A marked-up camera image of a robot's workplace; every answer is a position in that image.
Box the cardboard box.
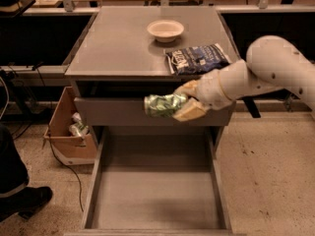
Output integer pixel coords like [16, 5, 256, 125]
[44, 87, 97, 165]

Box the blue chip bag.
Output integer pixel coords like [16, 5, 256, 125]
[165, 43, 230, 75]

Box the open middle drawer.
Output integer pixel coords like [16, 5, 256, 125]
[64, 127, 237, 236]

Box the black shoe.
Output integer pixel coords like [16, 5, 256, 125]
[0, 186, 53, 221]

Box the dark trouser leg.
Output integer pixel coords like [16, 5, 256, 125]
[0, 124, 29, 199]

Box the crushed green can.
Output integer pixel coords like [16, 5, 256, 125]
[144, 93, 188, 117]

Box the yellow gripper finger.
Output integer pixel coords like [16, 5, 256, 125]
[174, 80, 198, 97]
[173, 98, 208, 122]

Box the white bowl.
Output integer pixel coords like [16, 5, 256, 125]
[147, 20, 184, 43]

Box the closed top drawer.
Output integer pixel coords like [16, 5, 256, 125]
[74, 97, 235, 126]

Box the black floor cable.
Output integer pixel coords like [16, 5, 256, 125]
[31, 61, 86, 212]

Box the white bottle in box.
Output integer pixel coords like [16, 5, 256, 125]
[69, 112, 89, 139]

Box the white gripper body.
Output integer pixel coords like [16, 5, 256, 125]
[195, 70, 233, 110]

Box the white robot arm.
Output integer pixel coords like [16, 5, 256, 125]
[173, 35, 315, 122]

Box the grey drawer cabinet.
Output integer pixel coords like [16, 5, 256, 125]
[66, 6, 239, 142]

